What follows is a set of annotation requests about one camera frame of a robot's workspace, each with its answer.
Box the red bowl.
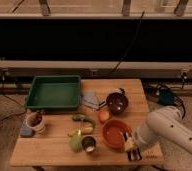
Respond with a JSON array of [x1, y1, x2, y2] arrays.
[[102, 120, 132, 149]]

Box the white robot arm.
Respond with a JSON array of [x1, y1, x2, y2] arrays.
[[124, 106, 192, 155]]

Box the dark purple bowl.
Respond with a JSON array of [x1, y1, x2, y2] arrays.
[[106, 92, 129, 115]]

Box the orange peach fruit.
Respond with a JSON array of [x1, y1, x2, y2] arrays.
[[98, 110, 110, 123]]

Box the small metal cup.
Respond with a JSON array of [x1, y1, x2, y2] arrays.
[[82, 136, 96, 153]]

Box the yellow corn toy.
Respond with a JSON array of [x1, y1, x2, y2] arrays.
[[68, 127, 94, 137]]

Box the green pear toy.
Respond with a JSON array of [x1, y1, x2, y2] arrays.
[[69, 133, 82, 152]]

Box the green cucumber toy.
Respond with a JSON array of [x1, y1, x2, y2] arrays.
[[71, 114, 96, 128]]

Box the blue device on floor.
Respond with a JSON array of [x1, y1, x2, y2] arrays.
[[159, 90, 175, 105]]

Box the blue grey cloth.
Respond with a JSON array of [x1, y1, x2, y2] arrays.
[[82, 91, 99, 109]]

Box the green plastic tray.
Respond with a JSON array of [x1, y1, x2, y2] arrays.
[[26, 75, 81, 111]]

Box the white mug with items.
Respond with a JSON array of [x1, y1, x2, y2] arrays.
[[26, 112, 45, 133]]

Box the blue sponge block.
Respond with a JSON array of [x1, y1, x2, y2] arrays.
[[20, 124, 34, 138]]

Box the black tripod stand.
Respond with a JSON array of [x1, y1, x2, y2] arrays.
[[1, 68, 23, 98]]

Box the black hanging cable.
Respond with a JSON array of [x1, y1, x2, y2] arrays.
[[107, 9, 146, 76]]

